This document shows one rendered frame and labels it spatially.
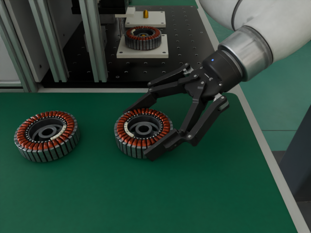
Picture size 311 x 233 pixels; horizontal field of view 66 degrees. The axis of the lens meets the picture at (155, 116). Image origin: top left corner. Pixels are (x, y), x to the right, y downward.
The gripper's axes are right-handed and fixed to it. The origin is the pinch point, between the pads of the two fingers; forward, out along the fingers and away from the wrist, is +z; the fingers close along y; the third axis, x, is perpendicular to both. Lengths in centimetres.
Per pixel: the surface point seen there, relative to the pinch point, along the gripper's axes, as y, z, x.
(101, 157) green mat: -1.5, 9.0, 2.3
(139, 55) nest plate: 28.9, -8.8, -4.6
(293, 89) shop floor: 72, -97, -144
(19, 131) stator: 7.5, 18.3, 11.7
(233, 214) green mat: -20.0, -4.5, -5.3
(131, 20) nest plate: 57, -15, -8
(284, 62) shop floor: 110, -122, -158
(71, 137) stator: 2.4, 11.1, 7.1
